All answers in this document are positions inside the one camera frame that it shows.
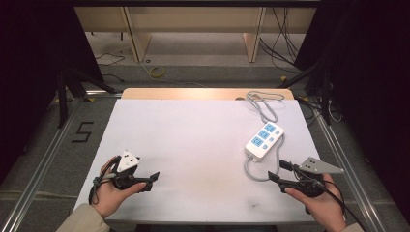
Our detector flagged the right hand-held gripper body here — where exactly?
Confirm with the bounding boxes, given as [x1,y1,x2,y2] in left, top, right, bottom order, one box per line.
[279,156,345,198]

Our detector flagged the person's left hand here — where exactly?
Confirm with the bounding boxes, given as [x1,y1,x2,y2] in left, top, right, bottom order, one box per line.
[96,156,148,219]

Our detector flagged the yellow tape roll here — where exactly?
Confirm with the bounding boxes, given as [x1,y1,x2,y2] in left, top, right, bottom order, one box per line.
[148,66,166,79]

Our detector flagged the white power strip blue sockets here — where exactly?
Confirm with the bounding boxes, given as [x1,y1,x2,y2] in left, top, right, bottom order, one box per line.
[244,121,286,163]

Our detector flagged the yellow floor cable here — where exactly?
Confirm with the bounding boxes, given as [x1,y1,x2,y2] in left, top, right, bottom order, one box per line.
[140,61,209,89]

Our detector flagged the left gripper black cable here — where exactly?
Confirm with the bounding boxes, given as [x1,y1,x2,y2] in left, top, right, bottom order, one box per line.
[88,157,119,206]

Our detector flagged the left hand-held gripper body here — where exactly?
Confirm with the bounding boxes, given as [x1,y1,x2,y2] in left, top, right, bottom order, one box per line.
[110,149,153,191]

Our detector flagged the black curtain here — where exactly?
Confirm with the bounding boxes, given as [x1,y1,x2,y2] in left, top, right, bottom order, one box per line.
[294,0,410,223]
[0,0,104,185]

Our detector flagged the bundle of black floor cables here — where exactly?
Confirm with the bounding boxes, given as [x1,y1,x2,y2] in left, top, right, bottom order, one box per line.
[258,6,310,74]

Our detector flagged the black metal stand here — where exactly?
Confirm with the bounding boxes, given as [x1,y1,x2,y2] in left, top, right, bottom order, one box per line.
[276,59,334,127]
[55,67,120,130]

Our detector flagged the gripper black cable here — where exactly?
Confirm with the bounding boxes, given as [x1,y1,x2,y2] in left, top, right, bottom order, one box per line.
[289,162,366,232]
[88,157,119,206]

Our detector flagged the grey power strip cable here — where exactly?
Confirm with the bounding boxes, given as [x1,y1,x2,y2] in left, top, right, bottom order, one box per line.
[243,90,286,183]

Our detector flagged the person's right hand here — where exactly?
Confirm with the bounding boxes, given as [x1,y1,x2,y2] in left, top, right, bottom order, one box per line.
[284,173,349,232]

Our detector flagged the thin black floor cable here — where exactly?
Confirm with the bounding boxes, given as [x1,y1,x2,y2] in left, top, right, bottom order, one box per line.
[94,52,127,83]

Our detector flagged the aluminium floor rail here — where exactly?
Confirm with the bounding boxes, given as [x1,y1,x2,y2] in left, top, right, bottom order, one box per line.
[310,110,388,232]
[0,90,124,232]

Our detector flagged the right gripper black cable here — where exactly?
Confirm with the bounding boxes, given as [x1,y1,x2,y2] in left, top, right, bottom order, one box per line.
[289,162,366,232]

